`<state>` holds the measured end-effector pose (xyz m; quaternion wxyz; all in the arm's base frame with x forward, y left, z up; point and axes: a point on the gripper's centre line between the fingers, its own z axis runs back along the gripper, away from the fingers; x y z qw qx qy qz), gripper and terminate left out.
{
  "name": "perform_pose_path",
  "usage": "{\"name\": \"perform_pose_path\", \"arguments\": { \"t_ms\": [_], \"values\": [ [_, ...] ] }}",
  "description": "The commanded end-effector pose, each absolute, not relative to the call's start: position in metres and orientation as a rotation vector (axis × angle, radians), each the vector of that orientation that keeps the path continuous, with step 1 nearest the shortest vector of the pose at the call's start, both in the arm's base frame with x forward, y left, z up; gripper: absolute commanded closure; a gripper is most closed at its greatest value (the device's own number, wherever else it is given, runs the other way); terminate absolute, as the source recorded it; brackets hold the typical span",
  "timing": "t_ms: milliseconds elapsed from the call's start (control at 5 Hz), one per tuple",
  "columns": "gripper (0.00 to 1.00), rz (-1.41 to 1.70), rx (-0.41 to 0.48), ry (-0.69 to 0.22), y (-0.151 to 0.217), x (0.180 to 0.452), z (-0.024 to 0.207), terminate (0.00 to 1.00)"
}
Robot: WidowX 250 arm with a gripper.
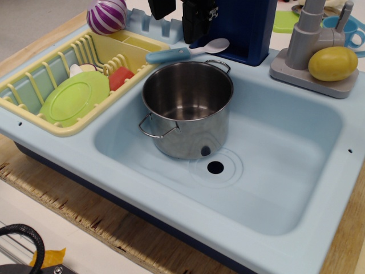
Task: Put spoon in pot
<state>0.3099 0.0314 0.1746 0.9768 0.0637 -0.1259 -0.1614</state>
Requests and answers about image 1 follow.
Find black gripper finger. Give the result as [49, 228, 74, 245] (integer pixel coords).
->
[148, 0, 176, 20]
[182, 0, 218, 44]

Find blue handled white spoon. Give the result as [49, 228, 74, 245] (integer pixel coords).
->
[145, 38, 230, 64]

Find stainless steel pot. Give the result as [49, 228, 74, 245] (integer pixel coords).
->
[139, 60, 234, 160]

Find dark blue box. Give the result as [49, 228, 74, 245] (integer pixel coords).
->
[190, 0, 277, 66]

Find purple striped toy onion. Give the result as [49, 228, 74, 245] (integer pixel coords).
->
[86, 0, 128, 35]

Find red toy food piece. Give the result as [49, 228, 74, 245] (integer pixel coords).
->
[108, 67, 134, 91]

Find green plastic board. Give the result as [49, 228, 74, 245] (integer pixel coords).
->
[273, 11, 299, 34]

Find white purple toy slice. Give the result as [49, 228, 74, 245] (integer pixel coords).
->
[70, 63, 97, 78]

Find grey toy faucet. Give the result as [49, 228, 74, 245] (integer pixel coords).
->
[269, 1, 359, 99]

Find green plastic plate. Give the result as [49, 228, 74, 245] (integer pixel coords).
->
[39, 71, 110, 127]

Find yellow dish rack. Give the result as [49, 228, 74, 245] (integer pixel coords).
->
[1, 30, 168, 136]

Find yellow toy potato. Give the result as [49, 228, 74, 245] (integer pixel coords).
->
[308, 46, 358, 82]

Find blue toy cup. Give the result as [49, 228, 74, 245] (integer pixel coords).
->
[322, 15, 364, 49]

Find yellow tape piece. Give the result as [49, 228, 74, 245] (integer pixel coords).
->
[41, 248, 66, 269]

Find wooden board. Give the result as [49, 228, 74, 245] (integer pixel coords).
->
[0, 10, 365, 274]

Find dark metal base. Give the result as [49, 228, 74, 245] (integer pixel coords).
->
[1, 264, 75, 274]

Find black braided cable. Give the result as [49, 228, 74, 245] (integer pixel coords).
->
[0, 224, 46, 272]

